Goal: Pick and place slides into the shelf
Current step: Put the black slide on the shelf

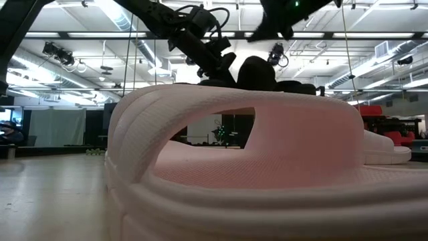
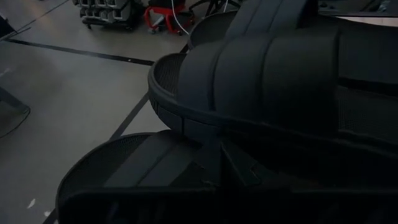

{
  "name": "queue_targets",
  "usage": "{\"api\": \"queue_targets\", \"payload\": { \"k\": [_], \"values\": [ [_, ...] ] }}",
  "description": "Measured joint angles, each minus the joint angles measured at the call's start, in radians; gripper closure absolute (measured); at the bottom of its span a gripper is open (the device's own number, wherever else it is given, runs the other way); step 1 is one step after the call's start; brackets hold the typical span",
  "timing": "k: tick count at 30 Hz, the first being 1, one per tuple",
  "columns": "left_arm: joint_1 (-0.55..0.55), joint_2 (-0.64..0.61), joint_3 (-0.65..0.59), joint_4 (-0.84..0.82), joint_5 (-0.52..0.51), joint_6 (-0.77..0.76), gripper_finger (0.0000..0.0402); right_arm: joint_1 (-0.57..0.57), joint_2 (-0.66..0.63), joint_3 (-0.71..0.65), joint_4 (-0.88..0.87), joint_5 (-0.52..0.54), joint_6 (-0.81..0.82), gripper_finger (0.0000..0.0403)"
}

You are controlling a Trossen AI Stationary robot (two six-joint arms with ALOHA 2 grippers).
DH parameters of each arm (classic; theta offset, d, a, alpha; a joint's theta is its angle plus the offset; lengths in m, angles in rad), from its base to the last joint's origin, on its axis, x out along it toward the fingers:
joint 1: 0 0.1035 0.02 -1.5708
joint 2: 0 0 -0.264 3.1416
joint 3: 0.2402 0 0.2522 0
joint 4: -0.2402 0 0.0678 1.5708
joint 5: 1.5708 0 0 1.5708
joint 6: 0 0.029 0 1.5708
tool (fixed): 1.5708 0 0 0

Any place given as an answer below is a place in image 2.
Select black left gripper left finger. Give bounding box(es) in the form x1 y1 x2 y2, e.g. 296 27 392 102
174 139 222 190

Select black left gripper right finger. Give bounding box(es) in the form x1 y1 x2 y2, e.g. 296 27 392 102
221 140 290 190

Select black slide with ribbed strap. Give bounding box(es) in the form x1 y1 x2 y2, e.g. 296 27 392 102
147 0 398 150
188 10 239 50

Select black slide with plain strap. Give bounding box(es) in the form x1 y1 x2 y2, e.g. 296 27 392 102
55 129 224 200

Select black office chair base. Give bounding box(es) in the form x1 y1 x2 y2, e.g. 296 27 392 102
188 0 242 17

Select red and black stool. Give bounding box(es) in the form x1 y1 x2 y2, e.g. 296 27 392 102
144 0 196 35

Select grey equipment cart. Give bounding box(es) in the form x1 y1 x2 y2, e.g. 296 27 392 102
72 0 139 31

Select white floor cable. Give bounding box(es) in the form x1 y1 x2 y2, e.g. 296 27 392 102
170 0 190 35

